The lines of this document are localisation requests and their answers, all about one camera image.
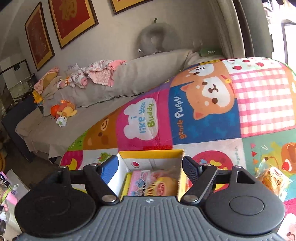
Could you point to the grey sofa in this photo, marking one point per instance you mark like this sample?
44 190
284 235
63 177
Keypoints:
143 74

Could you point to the black framed glass cabinet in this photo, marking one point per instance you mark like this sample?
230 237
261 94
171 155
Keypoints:
18 88

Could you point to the red framed picture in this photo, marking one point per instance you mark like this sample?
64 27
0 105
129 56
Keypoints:
39 37
71 20
129 5

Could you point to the green digital clock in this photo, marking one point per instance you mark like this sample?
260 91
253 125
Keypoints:
210 52

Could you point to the bread bun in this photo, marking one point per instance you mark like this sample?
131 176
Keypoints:
274 179
165 186

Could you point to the black window frame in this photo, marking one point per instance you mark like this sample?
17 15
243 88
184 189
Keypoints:
283 41

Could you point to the pink baby clothes pile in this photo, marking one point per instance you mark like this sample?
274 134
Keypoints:
101 71

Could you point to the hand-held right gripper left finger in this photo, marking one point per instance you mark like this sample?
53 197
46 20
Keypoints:
108 169

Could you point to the small patterned baby garment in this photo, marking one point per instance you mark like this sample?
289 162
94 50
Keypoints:
76 78

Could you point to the white side table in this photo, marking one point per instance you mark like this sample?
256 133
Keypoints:
16 185

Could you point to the grey curtain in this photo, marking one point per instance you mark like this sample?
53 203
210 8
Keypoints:
235 27

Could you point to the pink folded cloth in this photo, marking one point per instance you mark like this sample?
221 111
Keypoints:
46 78

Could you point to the yellow cardboard box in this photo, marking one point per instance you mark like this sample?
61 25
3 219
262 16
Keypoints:
148 161

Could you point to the colourful cartoon play mat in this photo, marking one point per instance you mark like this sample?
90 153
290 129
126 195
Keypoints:
208 120

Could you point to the pink stationery pack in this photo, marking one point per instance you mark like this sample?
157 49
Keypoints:
138 183

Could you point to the orange plush toy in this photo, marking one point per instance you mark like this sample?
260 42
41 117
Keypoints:
66 109

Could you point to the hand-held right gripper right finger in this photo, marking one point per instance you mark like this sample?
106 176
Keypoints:
190 170

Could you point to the grey neck pillow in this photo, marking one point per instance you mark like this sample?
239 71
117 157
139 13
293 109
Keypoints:
148 39

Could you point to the small white green plush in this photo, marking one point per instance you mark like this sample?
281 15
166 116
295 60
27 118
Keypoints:
62 121

